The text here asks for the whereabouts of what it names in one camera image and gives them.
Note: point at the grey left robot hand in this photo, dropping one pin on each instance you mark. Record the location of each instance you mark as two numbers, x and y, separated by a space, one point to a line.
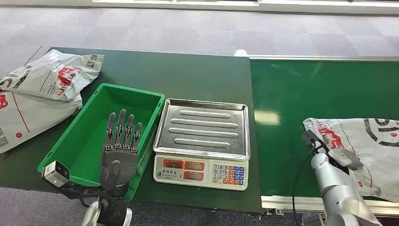
119 162

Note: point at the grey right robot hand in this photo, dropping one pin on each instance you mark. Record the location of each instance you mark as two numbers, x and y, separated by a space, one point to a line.
346 157

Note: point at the grey courier bag black print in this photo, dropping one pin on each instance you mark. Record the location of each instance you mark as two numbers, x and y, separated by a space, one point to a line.
374 146

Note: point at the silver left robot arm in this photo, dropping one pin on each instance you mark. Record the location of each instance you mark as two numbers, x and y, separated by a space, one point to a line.
90 216

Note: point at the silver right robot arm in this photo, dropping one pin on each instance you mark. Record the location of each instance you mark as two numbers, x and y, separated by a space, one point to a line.
338 193

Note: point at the green conveyor belt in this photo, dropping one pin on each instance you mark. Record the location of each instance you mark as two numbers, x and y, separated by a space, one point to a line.
311 93

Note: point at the white conveyor roller end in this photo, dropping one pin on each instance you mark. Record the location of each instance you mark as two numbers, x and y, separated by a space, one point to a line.
240 52

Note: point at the green plastic crate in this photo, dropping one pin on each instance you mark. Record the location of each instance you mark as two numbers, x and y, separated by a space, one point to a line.
90 137

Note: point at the white electronic scale body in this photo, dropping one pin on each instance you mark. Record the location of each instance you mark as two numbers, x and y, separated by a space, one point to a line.
199 173

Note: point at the steel scale pan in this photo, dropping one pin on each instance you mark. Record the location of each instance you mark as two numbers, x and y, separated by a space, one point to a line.
202 128

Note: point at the large grey courier bag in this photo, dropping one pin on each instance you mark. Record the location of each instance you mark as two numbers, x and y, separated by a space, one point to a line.
31 118

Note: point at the grey courier bag red logo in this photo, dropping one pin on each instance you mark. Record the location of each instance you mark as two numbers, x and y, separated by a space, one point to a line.
56 78

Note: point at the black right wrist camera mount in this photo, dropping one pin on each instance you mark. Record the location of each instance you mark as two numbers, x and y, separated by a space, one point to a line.
316 142

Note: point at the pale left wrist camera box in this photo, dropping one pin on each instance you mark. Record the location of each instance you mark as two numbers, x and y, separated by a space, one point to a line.
55 174

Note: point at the aluminium conveyor frame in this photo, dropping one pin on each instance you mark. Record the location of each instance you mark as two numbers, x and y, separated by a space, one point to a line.
286 203

